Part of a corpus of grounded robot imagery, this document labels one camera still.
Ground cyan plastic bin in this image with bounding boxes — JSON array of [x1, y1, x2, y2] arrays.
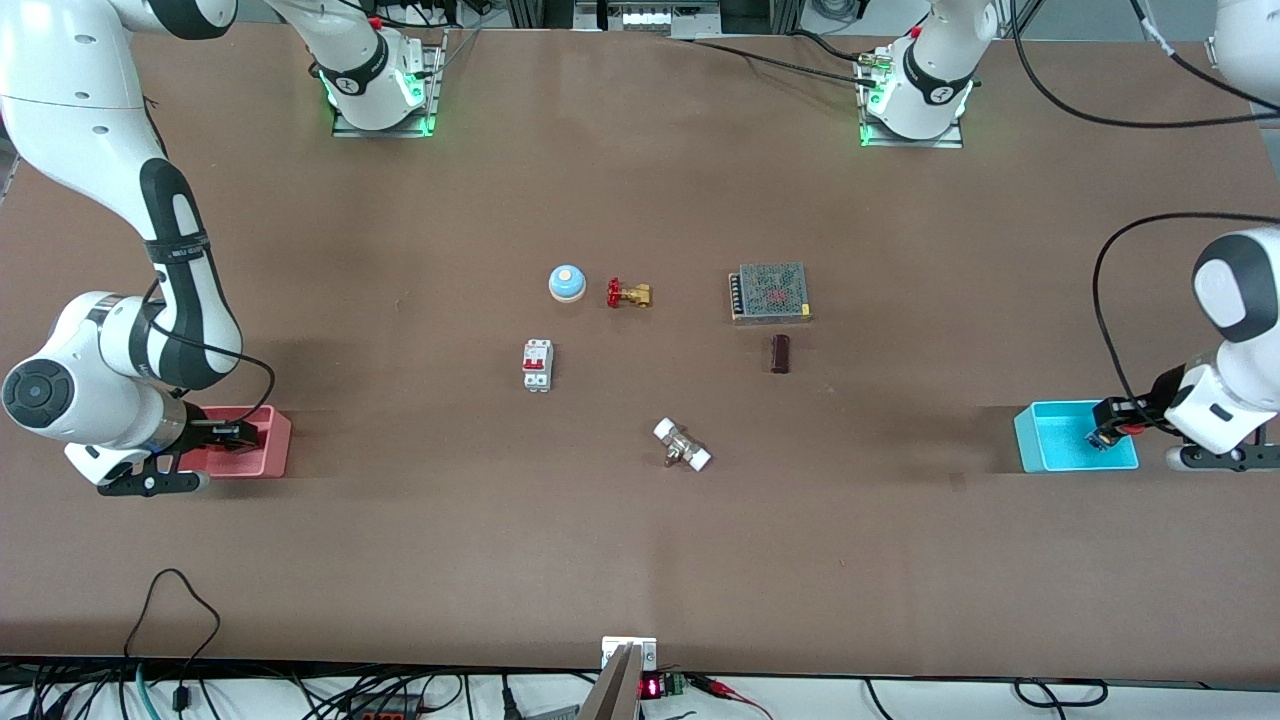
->
[[1014, 400, 1140, 473]]

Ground metal fitting white end caps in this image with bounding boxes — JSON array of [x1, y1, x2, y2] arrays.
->
[[653, 417, 713, 473]]

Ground long black cable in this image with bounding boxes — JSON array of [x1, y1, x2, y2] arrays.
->
[[1008, 0, 1280, 129]]

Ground metal mesh power supply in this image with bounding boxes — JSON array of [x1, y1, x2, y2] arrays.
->
[[728, 262, 811, 326]]

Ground red clip lead wire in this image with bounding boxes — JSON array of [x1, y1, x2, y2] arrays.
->
[[688, 675, 773, 720]]

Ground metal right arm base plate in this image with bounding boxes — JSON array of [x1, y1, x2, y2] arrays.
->
[[332, 28, 448, 139]]

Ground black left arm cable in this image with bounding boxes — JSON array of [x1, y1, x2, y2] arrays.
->
[[1092, 211, 1280, 433]]

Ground pink plastic bin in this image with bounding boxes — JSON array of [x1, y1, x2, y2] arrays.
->
[[180, 405, 292, 479]]

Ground black base connector cable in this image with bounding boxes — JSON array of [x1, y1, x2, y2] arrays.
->
[[688, 30, 886, 89]]

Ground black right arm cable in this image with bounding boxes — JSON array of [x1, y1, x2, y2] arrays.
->
[[143, 278, 277, 426]]

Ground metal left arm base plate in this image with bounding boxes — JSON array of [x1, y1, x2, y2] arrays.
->
[[858, 50, 966, 150]]

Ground black looped table cable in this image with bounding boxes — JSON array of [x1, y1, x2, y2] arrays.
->
[[124, 568, 222, 663]]

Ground grey aluminium camera post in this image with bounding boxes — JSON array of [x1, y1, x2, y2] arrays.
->
[[578, 636, 659, 720]]

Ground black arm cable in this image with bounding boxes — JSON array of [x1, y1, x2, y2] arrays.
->
[[1092, 211, 1280, 433], [143, 278, 277, 426]]

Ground metal frame rack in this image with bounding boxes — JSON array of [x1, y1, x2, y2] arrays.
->
[[508, 0, 803, 33]]

